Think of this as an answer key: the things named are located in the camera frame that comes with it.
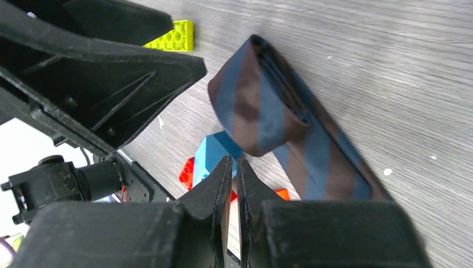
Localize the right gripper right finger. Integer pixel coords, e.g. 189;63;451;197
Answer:
236;159;432;267

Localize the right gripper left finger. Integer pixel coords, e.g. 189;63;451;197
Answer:
12;156;233;267

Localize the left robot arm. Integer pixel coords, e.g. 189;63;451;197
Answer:
1;1;207;224

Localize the navy brown striped tie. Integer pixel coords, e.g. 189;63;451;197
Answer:
207;35;392;201

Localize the lime green flat block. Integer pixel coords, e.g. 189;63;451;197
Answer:
143;20;194;52

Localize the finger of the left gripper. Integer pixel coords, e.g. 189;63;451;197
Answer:
1;1;207;156
8;0;173;45

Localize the blue block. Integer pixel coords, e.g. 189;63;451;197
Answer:
192;131;243;186

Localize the orange-red small block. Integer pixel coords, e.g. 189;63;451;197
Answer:
230;189;291;202

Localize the red block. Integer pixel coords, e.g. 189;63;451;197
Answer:
178;157;195;190

